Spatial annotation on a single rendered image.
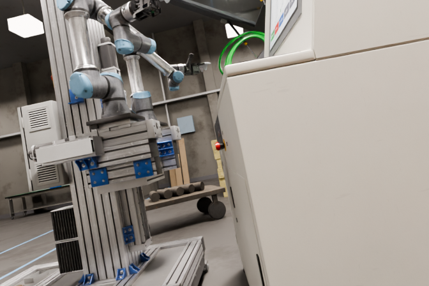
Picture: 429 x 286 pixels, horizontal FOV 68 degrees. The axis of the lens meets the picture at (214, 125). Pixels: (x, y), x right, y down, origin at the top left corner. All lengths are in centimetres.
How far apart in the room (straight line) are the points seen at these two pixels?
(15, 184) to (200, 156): 613
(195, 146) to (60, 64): 810
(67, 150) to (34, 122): 46
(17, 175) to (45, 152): 1064
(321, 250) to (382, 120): 34
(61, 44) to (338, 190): 168
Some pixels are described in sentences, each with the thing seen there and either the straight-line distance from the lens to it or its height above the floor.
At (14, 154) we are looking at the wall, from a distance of 1232.
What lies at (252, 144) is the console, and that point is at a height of 78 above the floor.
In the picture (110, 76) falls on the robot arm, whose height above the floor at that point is 125.
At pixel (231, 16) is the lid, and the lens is 229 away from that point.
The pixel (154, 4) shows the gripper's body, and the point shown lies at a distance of 140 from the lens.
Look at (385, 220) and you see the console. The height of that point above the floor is 55.
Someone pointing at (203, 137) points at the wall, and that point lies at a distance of 984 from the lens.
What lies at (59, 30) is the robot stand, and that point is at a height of 162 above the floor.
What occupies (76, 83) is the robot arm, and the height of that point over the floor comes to 121.
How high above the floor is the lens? 78
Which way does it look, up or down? 5 degrees up
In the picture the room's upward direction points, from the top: 11 degrees counter-clockwise
